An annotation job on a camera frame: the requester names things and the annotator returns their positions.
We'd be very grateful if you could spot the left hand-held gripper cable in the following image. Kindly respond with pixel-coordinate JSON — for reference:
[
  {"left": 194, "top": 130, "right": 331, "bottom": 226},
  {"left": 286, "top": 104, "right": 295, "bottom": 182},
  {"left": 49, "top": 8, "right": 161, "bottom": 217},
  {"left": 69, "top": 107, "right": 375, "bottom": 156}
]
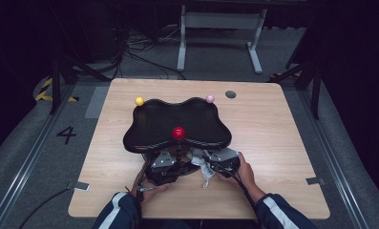
[{"left": 135, "top": 187, "right": 146, "bottom": 229}]

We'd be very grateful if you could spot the white patterned cloth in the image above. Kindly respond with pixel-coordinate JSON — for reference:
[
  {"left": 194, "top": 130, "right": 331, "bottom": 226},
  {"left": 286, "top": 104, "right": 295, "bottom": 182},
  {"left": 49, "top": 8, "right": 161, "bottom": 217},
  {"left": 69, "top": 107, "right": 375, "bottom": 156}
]
[{"left": 186, "top": 147, "right": 217, "bottom": 189}]

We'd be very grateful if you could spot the grey tape piece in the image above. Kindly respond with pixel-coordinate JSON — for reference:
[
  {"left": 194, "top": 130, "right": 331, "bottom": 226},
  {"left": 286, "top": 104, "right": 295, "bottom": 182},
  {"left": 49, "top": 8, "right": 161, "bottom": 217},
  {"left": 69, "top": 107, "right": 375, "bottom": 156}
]
[{"left": 305, "top": 177, "right": 326, "bottom": 186}]

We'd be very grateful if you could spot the bundle of black floor cables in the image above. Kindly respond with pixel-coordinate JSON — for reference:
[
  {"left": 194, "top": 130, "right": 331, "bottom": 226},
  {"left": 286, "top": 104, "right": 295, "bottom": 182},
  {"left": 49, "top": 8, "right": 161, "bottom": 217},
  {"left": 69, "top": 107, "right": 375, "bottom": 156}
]
[{"left": 114, "top": 23, "right": 186, "bottom": 80}]

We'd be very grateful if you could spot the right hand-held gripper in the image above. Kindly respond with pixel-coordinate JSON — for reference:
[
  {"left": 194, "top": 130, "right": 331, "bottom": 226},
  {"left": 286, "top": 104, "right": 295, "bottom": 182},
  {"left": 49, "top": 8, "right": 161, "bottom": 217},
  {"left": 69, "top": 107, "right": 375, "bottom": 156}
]
[{"left": 205, "top": 147, "right": 242, "bottom": 178}]

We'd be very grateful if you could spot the grey metal frame stand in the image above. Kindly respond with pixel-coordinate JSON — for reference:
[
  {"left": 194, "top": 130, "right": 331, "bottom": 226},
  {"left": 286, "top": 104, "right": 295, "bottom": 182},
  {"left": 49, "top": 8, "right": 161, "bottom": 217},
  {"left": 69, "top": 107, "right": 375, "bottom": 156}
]
[{"left": 177, "top": 4, "right": 268, "bottom": 74}]

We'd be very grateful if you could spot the person's right hand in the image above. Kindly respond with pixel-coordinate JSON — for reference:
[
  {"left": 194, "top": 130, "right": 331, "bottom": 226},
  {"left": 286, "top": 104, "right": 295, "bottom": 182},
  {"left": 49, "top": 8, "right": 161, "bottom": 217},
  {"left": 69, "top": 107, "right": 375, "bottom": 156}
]
[{"left": 217, "top": 152, "right": 267, "bottom": 204}]

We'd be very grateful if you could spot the metal floor rail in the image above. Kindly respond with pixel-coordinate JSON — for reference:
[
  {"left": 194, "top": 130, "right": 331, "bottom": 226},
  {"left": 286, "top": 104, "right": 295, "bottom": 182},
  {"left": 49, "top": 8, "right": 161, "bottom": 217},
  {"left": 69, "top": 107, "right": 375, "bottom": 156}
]
[
  {"left": 296, "top": 89, "right": 369, "bottom": 229},
  {"left": 0, "top": 84, "right": 75, "bottom": 229}
]

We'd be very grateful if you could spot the yellow black hazard tape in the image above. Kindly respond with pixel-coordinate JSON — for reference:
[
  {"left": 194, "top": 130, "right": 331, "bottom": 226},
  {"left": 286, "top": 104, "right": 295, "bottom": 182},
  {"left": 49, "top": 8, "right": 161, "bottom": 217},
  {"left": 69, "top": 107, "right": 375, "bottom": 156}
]
[{"left": 33, "top": 77, "right": 80, "bottom": 103}]

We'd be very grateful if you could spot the silver tape piece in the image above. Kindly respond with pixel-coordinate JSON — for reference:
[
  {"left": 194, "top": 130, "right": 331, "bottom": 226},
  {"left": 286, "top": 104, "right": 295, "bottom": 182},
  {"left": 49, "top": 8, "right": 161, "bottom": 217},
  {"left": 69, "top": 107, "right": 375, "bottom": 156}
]
[{"left": 72, "top": 180, "right": 92, "bottom": 193}]

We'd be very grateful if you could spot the black wavy tray stand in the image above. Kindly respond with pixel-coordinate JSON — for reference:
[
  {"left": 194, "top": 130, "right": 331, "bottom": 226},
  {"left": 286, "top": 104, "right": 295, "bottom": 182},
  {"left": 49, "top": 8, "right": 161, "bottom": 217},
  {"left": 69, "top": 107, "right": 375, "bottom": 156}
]
[{"left": 123, "top": 94, "right": 233, "bottom": 179}]

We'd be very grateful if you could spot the person's left hand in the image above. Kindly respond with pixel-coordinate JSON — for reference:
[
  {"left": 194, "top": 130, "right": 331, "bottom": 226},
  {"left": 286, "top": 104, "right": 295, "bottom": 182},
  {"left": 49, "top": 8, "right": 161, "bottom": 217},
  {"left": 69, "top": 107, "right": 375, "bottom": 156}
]
[{"left": 129, "top": 170, "right": 171, "bottom": 204}]

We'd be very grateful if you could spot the right hand-held gripper cable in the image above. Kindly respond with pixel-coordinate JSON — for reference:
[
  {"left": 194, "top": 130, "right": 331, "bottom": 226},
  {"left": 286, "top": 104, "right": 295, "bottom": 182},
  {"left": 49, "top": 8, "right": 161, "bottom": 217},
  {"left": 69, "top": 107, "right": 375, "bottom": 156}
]
[{"left": 220, "top": 170, "right": 262, "bottom": 220}]

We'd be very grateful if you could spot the black tripod stand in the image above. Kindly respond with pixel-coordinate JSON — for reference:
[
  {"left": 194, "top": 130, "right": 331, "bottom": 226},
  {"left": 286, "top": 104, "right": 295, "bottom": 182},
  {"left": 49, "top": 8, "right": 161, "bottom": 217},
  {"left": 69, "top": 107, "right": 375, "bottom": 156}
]
[
  {"left": 48, "top": 53, "right": 112, "bottom": 115},
  {"left": 269, "top": 60, "right": 325, "bottom": 121}
]

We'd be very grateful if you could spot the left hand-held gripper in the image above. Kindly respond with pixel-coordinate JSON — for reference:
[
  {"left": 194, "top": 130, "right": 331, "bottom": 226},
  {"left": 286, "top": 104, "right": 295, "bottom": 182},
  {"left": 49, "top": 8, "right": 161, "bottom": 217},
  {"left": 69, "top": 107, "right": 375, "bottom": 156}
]
[{"left": 143, "top": 151, "right": 179, "bottom": 187}]

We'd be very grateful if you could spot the hand-held gripper cable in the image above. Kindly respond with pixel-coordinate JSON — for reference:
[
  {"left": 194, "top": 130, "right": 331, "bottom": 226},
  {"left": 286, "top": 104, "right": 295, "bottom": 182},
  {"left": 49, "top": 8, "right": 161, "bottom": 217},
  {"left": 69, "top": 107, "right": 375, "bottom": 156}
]
[
  {"left": 135, "top": 187, "right": 146, "bottom": 229},
  {"left": 220, "top": 170, "right": 262, "bottom": 220}
]

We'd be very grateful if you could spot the black floor cable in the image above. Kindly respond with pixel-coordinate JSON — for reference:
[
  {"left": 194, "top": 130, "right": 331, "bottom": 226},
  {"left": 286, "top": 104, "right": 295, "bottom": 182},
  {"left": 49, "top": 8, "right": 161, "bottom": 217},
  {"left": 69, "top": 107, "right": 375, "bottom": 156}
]
[{"left": 18, "top": 187, "right": 75, "bottom": 229}]

